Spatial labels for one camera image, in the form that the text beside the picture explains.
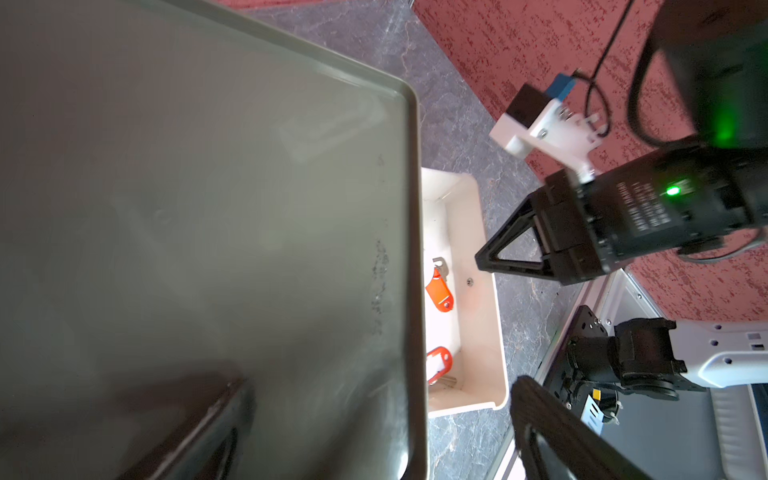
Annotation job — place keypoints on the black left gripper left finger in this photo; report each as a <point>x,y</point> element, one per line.
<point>209,445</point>

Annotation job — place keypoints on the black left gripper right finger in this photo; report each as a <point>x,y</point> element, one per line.
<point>555,444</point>

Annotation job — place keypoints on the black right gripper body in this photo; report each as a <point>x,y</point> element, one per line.
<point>687,202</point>

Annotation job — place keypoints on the silver key red tag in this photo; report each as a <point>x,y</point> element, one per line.
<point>437,287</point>
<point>439,368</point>

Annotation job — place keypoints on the white drawer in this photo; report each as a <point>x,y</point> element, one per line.
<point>453,228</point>

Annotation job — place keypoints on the olive three-drawer desk organizer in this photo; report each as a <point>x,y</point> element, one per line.
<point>191,197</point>

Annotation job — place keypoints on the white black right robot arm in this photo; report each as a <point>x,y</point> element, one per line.
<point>698,97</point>

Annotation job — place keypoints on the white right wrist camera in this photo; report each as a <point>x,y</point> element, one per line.
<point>540,120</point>

